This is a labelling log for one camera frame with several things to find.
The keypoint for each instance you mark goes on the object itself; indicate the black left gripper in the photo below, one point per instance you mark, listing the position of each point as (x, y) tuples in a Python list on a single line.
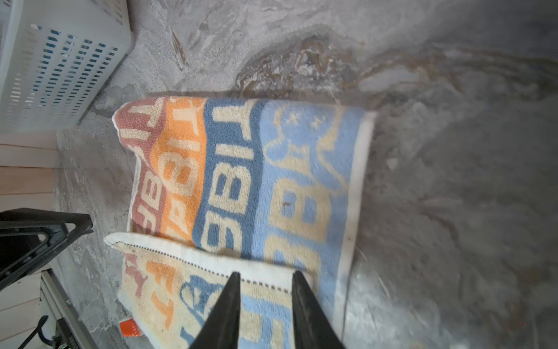
[(31, 238)]

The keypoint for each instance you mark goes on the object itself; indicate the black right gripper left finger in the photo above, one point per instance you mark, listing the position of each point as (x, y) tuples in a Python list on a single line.
[(221, 329)]

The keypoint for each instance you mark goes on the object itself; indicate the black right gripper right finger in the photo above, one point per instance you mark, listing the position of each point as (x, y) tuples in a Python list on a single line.
[(311, 327)]

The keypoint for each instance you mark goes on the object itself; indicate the multicolour lettered towel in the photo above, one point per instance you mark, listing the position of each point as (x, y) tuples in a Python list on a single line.
[(263, 188)]

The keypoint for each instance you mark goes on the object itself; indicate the white plastic laundry basket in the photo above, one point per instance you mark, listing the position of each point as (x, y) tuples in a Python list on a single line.
[(55, 58)]

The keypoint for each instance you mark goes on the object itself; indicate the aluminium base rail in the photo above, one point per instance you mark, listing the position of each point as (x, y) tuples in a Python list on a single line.
[(62, 327)]

